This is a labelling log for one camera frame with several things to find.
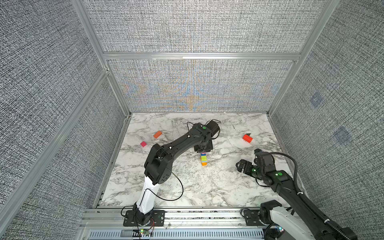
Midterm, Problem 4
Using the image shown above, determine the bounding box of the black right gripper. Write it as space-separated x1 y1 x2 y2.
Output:
235 158 265 180

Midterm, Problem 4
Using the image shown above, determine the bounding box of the red wood cylinder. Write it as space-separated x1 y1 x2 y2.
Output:
243 134 253 143

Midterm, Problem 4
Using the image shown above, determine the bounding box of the orange-red rectangular wood block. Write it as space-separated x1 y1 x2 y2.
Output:
154 131 163 139

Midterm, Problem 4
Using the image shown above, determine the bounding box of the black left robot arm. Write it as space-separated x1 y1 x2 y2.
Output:
133 120 220 225

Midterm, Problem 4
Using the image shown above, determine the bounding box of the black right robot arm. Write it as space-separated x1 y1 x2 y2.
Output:
236 152 358 240

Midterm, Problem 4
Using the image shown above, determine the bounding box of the aluminium horizontal back bar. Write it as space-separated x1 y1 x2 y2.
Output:
102 53 301 61

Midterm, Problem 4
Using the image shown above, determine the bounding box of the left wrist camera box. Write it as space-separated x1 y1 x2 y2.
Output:
206 119 221 140

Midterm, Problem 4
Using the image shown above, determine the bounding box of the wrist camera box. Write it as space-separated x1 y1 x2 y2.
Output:
206 119 221 140
254 149 276 173

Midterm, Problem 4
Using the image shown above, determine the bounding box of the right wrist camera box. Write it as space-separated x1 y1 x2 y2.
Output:
254 149 276 173

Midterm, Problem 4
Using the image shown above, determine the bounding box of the black corrugated cable conduit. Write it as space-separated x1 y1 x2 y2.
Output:
269 152 352 240

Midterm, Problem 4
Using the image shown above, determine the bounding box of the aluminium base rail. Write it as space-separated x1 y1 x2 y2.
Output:
76 206 335 240

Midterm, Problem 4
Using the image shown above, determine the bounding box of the aluminium corner post right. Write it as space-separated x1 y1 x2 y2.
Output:
267 0 340 116

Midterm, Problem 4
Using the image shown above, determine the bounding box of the aluminium corner post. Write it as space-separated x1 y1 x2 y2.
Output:
71 0 132 117
267 0 340 116

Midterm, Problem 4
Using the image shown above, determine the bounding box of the aluminium corner post left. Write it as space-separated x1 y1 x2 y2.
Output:
71 0 132 117

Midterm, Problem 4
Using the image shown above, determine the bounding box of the aluminium left wall bar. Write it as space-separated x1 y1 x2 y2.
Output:
1 69 109 235

